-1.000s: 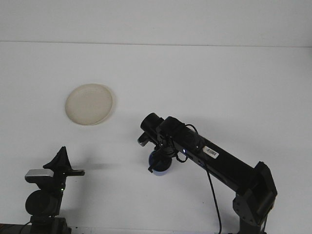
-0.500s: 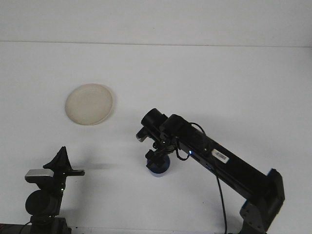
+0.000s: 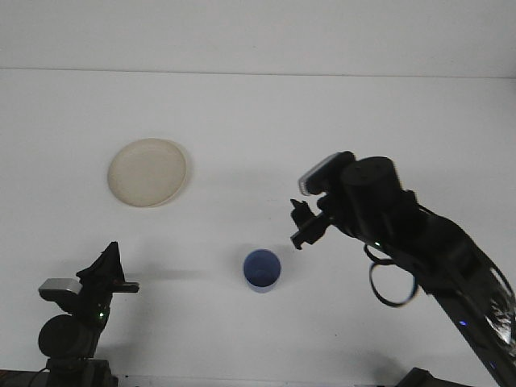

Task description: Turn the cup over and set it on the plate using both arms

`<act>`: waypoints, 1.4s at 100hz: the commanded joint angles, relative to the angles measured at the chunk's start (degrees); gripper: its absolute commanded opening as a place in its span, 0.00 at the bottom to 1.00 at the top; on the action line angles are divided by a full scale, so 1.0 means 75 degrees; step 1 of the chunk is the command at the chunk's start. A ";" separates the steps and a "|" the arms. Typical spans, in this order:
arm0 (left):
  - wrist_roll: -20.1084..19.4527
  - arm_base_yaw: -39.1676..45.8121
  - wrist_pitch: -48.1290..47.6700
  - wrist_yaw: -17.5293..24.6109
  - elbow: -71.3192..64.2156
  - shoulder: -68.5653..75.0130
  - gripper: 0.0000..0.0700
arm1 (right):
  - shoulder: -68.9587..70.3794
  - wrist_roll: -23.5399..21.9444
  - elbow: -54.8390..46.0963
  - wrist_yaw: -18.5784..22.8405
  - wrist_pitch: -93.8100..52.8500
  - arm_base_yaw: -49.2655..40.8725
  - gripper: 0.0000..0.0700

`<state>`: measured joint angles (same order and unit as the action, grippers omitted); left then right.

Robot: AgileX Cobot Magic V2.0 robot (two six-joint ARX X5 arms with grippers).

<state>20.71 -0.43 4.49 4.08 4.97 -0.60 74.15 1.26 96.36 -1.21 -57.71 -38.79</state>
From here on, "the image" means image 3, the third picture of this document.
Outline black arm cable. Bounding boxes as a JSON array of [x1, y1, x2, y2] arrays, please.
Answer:
[[364, 240, 418, 308], [31, 362, 52, 387]]

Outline pale blue cup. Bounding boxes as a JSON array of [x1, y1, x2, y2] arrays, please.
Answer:
[[242, 248, 282, 294]]

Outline pale round plate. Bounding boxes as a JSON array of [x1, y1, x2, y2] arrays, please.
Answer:
[[106, 137, 194, 210]]

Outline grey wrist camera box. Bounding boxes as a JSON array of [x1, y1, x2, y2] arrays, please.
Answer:
[[298, 152, 356, 197], [38, 277, 84, 302]]

